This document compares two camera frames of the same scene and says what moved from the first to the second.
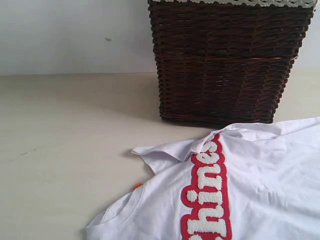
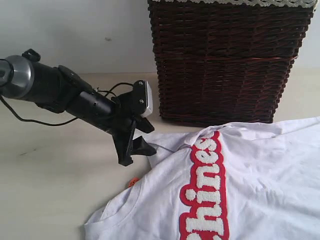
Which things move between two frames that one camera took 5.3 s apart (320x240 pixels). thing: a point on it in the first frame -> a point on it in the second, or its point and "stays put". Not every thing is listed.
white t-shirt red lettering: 257,181 stays put
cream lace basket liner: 257,3 stays put
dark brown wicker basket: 221,67 stays put
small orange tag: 136,185 -> 133,181
